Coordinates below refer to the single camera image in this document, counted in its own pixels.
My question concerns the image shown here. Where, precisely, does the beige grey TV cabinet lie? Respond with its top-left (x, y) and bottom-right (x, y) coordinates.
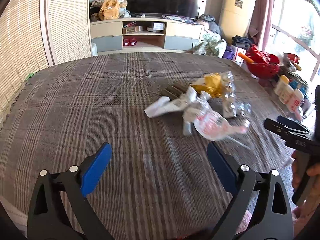
top-left (90, 17), bottom-right (204, 55)

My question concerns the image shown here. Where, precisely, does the plaid grey table cloth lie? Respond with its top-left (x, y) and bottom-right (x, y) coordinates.
top-left (1, 53), bottom-right (292, 239)

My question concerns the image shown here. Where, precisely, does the yellow bag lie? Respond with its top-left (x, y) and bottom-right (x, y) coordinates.
top-left (98, 0), bottom-right (120, 20)

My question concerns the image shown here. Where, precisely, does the yellow wrapper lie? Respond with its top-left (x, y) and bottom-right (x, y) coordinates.
top-left (191, 73), bottom-right (222, 98)

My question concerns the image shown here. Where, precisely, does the pink fluffy garment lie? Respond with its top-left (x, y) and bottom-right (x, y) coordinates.
top-left (236, 210), bottom-right (252, 234)

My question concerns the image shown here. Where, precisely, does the white device on shelf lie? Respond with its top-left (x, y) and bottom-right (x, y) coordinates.
top-left (152, 22), bottom-right (165, 31)

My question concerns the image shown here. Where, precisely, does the yellow cap white bottle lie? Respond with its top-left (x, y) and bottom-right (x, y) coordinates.
top-left (274, 75), bottom-right (290, 96)

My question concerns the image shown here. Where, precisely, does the white paper strip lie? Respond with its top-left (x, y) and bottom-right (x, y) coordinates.
top-left (144, 86), bottom-right (201, 137)

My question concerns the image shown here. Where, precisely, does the floral cloth pile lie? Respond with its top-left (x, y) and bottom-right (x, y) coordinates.
top-left (193, 33), bottom-right (227, 58)

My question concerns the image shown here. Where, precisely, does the orange stick handle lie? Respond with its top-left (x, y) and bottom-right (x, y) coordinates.
top-left (238, 53), bottom-right (254, 64)

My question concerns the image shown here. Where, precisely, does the white bottle red label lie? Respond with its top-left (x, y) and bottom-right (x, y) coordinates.
top-left (286, 88), bottom-right (304, 113)

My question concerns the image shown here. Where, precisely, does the woven bamboo screen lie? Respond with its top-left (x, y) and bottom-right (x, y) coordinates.
top-left (1, 0), bottom-right (92, 118)

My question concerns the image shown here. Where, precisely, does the clear plastic bag pink print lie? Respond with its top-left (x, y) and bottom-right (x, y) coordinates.
top-left (193, 102), bottom-right (250, 141)

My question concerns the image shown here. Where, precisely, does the red plastic basket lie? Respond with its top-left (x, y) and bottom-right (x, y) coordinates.
top-left (246, 44), bottom-right (280, 79)

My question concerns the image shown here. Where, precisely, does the right hand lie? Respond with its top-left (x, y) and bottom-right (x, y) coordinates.
top-left (291, 151), bottom-right (319, 232)

